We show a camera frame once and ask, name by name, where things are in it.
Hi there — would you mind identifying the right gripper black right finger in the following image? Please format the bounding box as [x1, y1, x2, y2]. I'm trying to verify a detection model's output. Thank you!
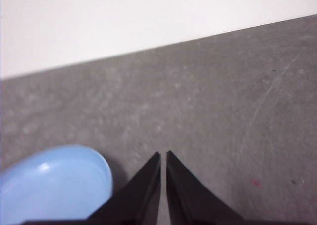
[166, 150, 246, 225]

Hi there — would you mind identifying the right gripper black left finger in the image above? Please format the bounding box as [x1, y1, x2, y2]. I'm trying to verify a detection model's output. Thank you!
[84, 152, 161, 225]

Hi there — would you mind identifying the blue plate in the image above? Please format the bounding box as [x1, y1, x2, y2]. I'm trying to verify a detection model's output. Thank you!
[0, 144, 114, 223]

